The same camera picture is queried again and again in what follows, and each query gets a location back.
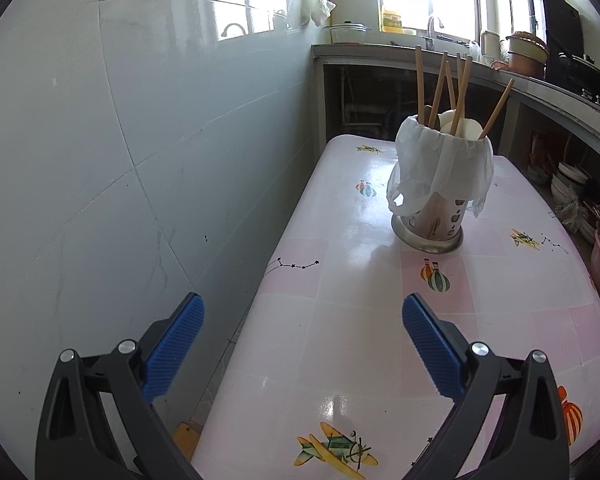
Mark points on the white mug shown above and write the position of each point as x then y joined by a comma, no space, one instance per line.
490,45

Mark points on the stacked enamel pots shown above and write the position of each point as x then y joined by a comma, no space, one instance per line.
527,55

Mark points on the cream plastic rice ladle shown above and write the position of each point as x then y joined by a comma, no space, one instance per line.
466,128

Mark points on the yellow box on sill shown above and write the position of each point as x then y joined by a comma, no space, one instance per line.
391,22

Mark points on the hanging white plastic bag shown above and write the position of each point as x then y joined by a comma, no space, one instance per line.
303,12

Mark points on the glass lid pot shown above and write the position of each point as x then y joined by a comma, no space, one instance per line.
348,33

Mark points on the white plastic bag liner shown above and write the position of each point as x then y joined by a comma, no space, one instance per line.
433,162

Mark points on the steel faucet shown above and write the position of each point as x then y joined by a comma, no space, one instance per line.
433,35

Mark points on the black appliance on counter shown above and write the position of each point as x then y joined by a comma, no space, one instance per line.
557,24

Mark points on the bamboo chopstick dark tip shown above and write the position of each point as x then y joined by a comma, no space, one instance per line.
460,103

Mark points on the perforated steel utensil holder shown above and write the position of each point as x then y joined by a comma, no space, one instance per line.
436,228

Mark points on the black frying pan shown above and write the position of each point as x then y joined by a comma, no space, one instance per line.
583,76

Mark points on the bamboo chopstick slanted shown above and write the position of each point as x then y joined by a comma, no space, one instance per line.
433,113

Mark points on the steel ladle spoon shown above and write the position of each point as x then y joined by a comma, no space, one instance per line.
427,114

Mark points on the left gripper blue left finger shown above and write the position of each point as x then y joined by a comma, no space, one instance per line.
98,421

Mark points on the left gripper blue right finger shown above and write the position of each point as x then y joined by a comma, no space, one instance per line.
529,440

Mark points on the stacked white bowls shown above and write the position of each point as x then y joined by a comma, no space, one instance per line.
567,183

